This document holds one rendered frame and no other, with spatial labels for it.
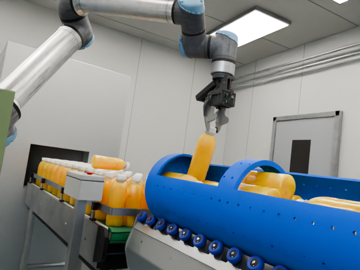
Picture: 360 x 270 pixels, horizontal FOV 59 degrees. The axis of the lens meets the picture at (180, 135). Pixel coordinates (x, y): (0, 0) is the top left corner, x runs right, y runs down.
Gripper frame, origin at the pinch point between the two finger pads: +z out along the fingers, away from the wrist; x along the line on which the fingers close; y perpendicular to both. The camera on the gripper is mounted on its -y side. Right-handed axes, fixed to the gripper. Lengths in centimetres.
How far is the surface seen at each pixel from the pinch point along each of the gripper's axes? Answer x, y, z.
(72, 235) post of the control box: -32, -41, 50
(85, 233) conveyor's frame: -24, -48, 51
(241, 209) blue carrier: -15.4, 34.1, 24.2
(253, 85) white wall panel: 369, -329, -154
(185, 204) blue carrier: -15.1, 9.9, 27.4
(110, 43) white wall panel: 115, -432, -176
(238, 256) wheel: -12, 32, 37
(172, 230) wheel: -12.5, 0.8, 37.7
